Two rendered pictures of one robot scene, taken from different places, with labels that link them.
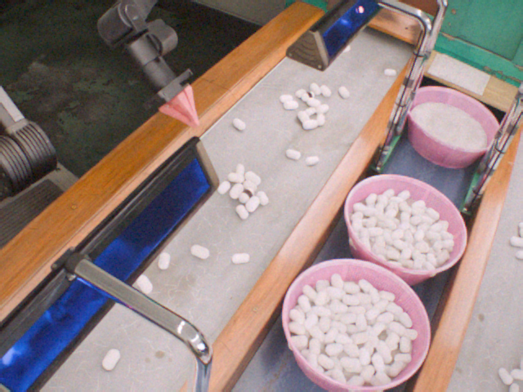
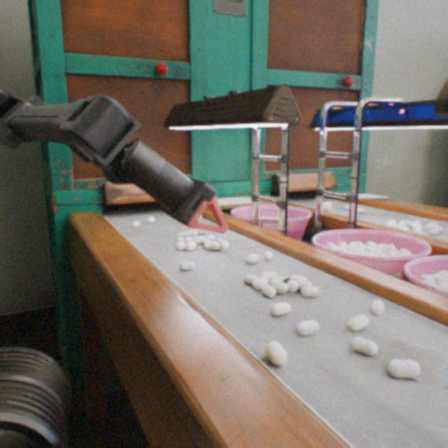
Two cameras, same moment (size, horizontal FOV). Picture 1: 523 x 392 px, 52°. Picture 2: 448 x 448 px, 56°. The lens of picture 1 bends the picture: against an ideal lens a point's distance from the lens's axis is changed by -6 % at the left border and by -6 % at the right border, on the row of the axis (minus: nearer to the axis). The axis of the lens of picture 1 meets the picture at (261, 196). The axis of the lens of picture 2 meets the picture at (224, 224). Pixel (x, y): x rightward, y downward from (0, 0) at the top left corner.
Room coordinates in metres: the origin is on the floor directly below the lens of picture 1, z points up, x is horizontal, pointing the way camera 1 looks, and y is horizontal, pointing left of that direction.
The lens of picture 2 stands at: (0.38, 0.64, 1.02)
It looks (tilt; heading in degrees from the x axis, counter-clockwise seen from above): 12 degrees down; 314
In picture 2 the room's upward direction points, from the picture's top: straight up
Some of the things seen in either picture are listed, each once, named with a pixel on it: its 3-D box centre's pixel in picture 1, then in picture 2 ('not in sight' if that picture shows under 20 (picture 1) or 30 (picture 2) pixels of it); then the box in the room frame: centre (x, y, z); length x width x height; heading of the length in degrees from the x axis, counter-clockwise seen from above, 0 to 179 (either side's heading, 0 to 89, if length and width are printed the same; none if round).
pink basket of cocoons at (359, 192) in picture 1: (400, 234); (368, 260); (0.81, -0.30, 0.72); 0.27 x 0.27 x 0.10
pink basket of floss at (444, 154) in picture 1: (448, 130); (270, 225); (1.22, -0.46, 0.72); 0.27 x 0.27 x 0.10
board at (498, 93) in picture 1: (470, 80); (240, 202); (1.42, -0.53, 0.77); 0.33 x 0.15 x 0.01; 70
